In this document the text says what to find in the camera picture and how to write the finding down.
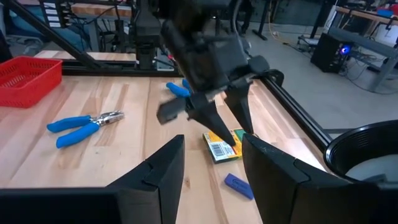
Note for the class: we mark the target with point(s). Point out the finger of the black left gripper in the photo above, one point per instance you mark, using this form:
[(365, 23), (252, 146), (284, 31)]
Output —
[(208, 118), (241, 102)]

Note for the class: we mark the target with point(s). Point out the black computer tower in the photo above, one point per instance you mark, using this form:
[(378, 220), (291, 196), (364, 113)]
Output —
[(326, 53)]

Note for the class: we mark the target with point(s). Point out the black aluminium table frame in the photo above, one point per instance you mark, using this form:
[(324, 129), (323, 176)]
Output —
[(295, 115)]

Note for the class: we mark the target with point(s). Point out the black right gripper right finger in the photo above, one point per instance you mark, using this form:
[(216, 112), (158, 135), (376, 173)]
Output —
[(280, 193)]

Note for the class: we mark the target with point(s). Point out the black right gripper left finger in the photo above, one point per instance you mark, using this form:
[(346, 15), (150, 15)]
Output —
[(149, 193)]

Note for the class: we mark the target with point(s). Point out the black panel with white labels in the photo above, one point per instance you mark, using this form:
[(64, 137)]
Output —
[(54, 15)]

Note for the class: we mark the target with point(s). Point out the small blue eraser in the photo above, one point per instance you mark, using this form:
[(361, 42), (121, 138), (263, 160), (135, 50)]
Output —
[(237, 185)]

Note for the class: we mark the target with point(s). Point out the white lamp with black rim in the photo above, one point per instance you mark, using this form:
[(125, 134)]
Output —
[(335, 155)]

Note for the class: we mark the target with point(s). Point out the grey metal desk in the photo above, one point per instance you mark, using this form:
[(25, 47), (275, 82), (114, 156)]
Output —
[(363, 42)]

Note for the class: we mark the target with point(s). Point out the red plastic basket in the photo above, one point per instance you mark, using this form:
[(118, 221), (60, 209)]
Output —
[(28, 81)]

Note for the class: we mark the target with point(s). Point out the yellow Crayola crayon box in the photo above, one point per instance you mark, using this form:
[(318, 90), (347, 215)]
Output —
[(222, 151)]

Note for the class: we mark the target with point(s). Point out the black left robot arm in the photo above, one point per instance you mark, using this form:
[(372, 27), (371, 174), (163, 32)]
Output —
[(147, 37)]

